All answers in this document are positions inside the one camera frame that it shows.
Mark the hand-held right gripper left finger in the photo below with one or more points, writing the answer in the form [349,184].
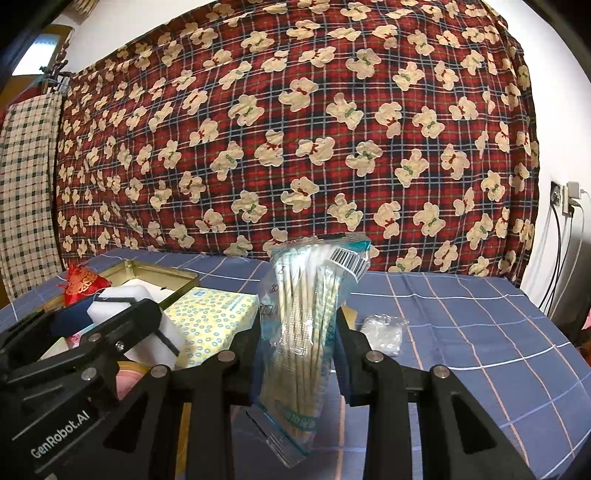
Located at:
[244,369]

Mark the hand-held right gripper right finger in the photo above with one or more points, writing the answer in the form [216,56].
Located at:
[348,364]

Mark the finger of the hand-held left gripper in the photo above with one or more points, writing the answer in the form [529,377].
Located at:
[129,323]
[69,318]

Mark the white foam sponge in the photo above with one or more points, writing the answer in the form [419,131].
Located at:
[134,293]

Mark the red embroidered pouch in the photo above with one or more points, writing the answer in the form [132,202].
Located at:
[83,281]

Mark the gold tin box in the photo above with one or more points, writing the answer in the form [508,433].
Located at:
[157,270]

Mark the cotton swab bag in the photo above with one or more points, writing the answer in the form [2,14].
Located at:
[300,323]

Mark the brown cardboard piece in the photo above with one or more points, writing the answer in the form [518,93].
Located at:
[351,318]

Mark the clear plastic bag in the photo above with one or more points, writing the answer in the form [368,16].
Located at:
[383,332]

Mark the yellow patterned tissue pack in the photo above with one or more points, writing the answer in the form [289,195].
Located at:
[207,318]

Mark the blue plaid tablecloth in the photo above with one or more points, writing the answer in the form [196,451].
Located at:
[461,323]

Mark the cream checked cloth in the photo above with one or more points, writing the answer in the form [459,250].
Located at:
[27,194]

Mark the metal hanger hook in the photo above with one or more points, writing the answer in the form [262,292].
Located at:
[53,76]

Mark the red bear-print plaid blanket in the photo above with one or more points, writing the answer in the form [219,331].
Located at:
[277,115]

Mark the window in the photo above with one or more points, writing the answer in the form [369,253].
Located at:
[39,60]

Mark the white charger plug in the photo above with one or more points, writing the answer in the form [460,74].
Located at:
[572,196]

